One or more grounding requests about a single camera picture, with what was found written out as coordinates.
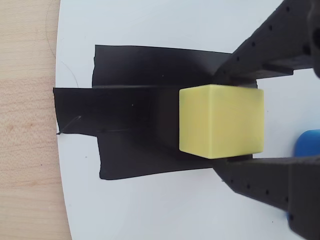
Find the blue rectangular bin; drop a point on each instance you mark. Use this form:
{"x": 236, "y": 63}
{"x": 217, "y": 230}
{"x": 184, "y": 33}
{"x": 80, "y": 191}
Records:
{"x": 310, "y": 142}

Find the white board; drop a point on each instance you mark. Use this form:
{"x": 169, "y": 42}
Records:
{"x": 150, "y": 25}

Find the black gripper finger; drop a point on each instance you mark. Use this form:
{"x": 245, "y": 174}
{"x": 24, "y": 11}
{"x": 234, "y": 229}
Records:
{"x": 262, "y": 180}
{"x": 265, "y": 50}

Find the black tape patch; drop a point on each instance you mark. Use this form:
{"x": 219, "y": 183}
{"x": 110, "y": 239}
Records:
{"x": 130, "y": 107}

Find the yellow cube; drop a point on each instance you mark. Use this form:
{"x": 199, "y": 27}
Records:
{"x": 225, "y": 122}

